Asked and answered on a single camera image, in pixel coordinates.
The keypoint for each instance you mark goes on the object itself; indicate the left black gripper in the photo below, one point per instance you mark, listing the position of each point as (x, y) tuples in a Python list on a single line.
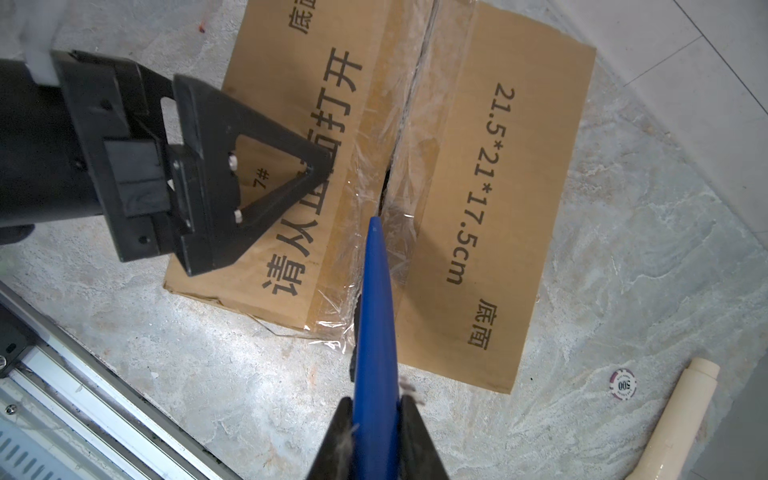
[(114, 156)]

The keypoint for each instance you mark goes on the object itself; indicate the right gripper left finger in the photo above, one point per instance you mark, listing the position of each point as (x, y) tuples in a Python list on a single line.
[(334, 458)]

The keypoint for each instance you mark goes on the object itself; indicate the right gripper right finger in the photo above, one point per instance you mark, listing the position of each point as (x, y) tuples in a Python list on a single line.
[(418, 457)]

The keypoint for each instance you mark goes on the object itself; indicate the blue utility knife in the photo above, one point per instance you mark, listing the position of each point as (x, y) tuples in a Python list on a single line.
[(376, 392)]

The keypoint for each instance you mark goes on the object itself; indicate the brown cardboard express box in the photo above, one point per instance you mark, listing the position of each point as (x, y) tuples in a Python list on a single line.
[(454, 122)]

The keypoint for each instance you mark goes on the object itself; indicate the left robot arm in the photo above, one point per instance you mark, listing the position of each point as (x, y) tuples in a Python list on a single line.
[(45, 177)]

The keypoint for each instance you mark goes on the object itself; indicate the wooden rolling pin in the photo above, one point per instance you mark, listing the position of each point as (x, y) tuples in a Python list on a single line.
[(672, 439)]

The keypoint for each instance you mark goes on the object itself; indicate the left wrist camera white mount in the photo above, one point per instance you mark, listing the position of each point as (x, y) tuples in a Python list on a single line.
[(40, 22)]

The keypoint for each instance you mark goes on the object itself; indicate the aluminium front rail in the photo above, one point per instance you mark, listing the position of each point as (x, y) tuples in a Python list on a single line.
[(65, 415)]

